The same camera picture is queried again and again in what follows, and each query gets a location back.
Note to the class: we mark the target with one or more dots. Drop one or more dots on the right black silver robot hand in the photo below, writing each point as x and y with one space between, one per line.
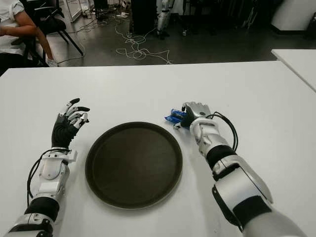
197 109

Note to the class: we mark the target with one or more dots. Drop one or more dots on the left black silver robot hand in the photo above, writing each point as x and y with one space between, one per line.
61 133

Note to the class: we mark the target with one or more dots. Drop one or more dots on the blue Oreo cookie packet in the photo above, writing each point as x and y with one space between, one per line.
174 116

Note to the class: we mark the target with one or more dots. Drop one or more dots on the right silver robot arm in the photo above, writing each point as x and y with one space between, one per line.
234 185

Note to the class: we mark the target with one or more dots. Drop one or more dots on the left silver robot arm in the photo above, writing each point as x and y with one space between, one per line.
51 172

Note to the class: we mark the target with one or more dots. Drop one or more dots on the round dark brown tray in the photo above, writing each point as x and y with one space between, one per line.
134 165

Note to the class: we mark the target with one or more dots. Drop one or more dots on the silver humanoid robot legs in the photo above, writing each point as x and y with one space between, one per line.
162 19

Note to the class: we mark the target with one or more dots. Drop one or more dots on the tall black cabinet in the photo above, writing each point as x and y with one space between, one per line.
143 17

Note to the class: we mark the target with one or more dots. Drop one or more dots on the seated person in white shirt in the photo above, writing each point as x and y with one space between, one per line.
10 37

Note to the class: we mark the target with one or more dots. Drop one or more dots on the black chair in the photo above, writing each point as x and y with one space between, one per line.
50 23

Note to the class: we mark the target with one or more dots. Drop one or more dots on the white side table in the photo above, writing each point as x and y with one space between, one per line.
298 61

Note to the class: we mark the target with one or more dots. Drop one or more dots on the white framed board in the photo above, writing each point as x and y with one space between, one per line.
75 10

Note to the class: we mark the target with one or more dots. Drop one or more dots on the black white soccer ball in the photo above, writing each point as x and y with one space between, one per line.
126 2

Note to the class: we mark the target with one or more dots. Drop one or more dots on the white curved panel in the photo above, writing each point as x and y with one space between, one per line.
293 14

